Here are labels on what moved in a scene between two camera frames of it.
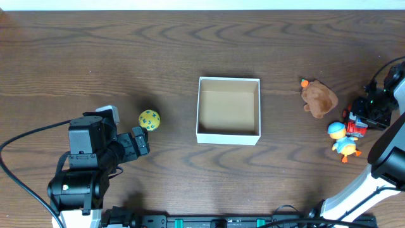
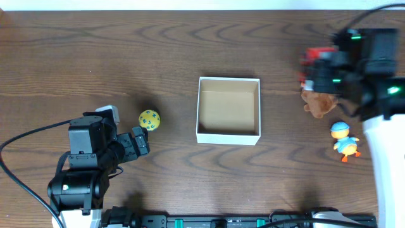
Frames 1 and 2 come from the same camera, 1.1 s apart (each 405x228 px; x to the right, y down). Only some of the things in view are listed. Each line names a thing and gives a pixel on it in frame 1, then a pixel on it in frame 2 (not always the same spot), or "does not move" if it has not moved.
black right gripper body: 378,111 → 334,80
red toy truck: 354,127 → 311,56
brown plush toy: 318,99 does not move
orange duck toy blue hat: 344,145 does not move
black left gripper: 130,147 does not move
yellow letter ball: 150,120 does not move
